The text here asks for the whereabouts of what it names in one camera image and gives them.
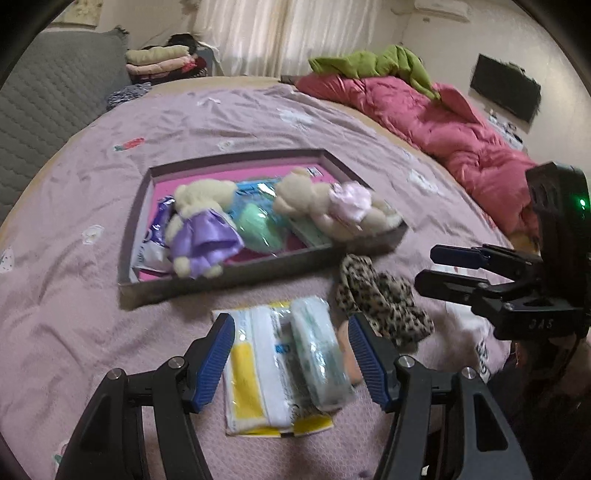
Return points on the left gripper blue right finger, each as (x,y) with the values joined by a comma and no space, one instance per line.
(376,357)

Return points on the green sponge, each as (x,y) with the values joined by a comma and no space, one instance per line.
(259,230)

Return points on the leopard print scrunchie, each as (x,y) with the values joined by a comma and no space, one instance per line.
(386,301)

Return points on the green fleece blanket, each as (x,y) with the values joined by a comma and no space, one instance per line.
(395,60)

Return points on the shallow grey cardboard box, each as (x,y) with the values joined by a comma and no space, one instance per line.
(320,164)

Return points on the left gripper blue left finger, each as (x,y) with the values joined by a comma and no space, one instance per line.
(205,359)

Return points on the blue patterned cloth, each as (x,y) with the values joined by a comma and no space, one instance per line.
(126,94)

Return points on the grey quilted headboard cover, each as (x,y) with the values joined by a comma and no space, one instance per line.
(58,87)

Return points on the teddy bear purple dress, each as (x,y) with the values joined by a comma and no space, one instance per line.
(201,235)

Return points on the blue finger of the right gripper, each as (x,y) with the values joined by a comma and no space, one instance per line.
(455,288)
(499,260)

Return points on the stack of folded clothes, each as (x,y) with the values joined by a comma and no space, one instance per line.
(181,57)

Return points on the pink and blue book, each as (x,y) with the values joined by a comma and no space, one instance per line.
(255,185)

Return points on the green white tissue pack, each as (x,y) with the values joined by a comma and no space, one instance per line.
(319,354)

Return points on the white wall air conditioner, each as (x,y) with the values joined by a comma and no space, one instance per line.
(452,8)

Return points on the teddy bear pink bow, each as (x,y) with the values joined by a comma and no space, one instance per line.
(336,209)

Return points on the pink quilted comforter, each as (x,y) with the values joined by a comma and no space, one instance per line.
(449,130)

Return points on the cream floral scrunchie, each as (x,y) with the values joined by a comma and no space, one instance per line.
(382,217)

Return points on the purple white doll packet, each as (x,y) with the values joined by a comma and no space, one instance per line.
(153,254)

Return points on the cream sheer curtains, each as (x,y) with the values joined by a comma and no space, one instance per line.
(272,38)

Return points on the black wall television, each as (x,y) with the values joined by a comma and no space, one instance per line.
(507,86)

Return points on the yellow white wipes packet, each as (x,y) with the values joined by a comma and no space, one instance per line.
(265,393)

